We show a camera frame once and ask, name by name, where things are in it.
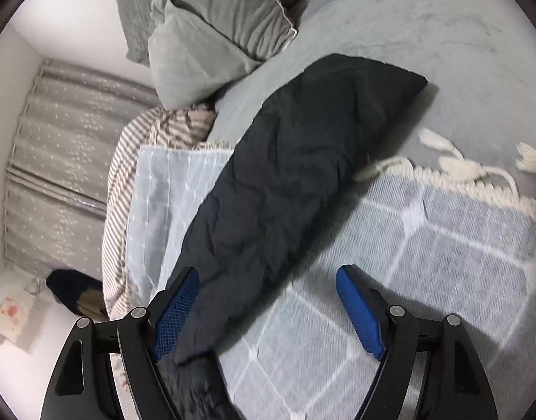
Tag floral white bag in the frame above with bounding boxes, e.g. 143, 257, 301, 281
0, 284, 34, 353

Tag striped duvet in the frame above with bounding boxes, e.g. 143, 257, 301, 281
102, 104, 218, 320

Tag grey white-grid blanket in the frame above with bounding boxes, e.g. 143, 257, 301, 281
125, 129, 536, 420

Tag grey dotted curtain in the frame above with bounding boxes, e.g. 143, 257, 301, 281
3, 59, 161, 276

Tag grey pillow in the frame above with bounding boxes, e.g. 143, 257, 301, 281
147, 0, 298, 109

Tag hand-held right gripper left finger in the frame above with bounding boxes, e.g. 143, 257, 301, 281
40, 266, 201, 420

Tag black puffer jacket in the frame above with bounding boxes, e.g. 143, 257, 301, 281
160, 54, 428, 420

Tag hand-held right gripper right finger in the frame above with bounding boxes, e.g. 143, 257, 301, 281
335, 264, 500, 420

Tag dark hanging clothes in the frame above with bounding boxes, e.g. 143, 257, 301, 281
46, 269, 111, 322

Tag grey bed sheet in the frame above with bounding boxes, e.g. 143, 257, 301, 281
209, 0, 536, 193

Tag grey quilted headboard cover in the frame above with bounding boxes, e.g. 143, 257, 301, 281
111, 0, 168, 64

